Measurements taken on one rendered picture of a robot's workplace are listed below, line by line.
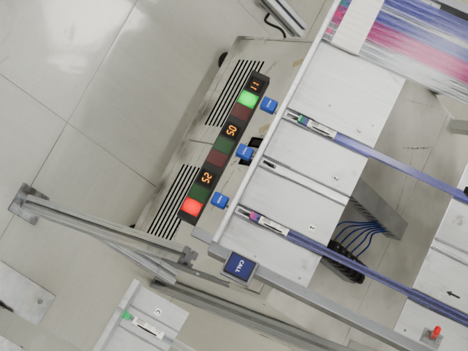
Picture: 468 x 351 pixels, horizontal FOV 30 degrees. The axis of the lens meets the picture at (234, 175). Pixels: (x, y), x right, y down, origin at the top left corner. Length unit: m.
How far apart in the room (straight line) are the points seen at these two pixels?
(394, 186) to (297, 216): 0.58
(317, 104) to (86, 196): 0.82
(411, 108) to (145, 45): 0.74
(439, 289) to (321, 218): 0.26
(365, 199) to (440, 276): 0.42
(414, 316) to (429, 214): 0.72
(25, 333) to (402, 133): 1.04
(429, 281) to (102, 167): 1.02
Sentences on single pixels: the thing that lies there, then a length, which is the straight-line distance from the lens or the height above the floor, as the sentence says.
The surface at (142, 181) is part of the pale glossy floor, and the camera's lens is 2.46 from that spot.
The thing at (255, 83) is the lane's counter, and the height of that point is 0.65.
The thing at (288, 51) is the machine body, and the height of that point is 0.30.
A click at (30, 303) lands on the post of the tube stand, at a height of 0.01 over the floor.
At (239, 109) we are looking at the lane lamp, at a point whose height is 0.65.
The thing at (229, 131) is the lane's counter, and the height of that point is 0.65.
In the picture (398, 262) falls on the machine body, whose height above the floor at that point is 0.62.
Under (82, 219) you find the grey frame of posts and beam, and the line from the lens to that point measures 2.05.
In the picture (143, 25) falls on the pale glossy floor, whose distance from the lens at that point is 2.42.
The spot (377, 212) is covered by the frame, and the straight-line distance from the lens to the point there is 2.13.
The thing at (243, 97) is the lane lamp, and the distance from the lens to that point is 1.78.
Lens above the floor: 1.95
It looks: 47 degrees down
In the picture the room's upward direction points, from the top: 102 degrees clockwise
